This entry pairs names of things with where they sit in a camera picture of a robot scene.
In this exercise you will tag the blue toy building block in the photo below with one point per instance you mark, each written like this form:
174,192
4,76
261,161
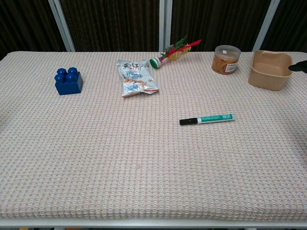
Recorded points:
69,83

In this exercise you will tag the white table frame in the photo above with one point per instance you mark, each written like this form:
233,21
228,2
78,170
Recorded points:
153,222

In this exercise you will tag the pink woven tablecloth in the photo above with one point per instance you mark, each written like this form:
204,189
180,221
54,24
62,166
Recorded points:
120,155

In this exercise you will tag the colourful feather shuttlecock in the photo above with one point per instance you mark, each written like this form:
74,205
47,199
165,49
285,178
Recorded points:
175,52

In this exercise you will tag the silver snack bag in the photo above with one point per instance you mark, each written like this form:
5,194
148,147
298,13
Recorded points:
135,77

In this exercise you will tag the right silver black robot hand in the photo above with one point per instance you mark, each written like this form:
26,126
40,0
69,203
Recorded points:
299,66

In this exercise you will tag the grey aluminium partition post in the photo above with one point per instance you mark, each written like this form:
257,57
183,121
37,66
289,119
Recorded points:
265,26
165,26
62,26

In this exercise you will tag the clear jar of rubber bands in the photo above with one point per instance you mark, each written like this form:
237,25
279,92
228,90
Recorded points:
226,61

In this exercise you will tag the green white marker pen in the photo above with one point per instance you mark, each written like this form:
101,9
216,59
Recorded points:
216,117

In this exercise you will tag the black marker cap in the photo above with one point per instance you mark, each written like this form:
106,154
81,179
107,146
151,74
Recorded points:
188,121

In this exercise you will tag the tan rectangular bowl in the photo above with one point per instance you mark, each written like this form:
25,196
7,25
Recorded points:
269,72

